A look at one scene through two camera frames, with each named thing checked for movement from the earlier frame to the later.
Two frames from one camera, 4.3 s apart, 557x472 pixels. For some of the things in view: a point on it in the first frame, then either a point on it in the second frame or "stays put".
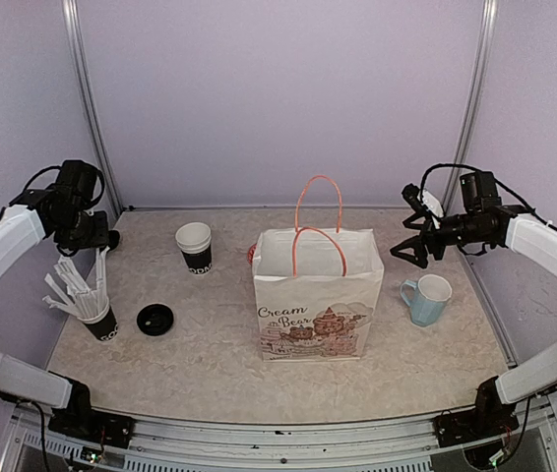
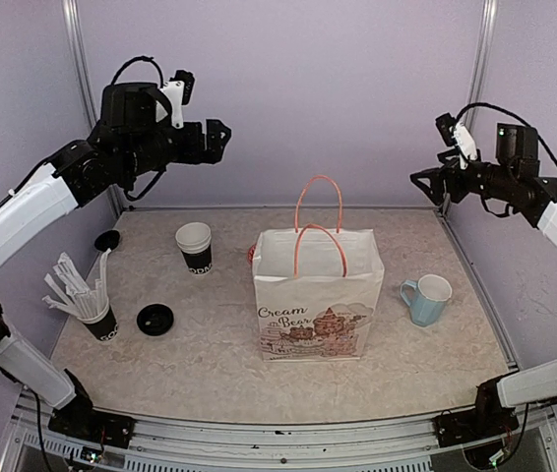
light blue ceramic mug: x=431 y=293 stays put
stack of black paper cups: x=194 y=240 stays put
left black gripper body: x=83 y=233 → x=149 y=150
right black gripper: x=420 y=242 → x=450 y=169
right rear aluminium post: x=489 y=18 stays put
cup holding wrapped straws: x=87 y=303 stays put
